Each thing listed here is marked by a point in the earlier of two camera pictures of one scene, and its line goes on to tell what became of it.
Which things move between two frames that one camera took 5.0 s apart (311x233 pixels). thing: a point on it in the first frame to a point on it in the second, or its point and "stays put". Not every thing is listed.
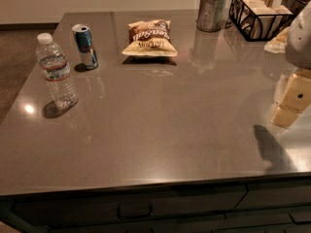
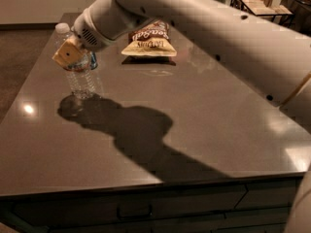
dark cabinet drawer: (140, 206) stays put
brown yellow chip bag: (150, 38) stays put
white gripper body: (299, 43) to (86, 33)
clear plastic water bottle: (56, 71) to (77, 71)
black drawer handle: (135, 216) stays put
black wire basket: (258, 15) stays put
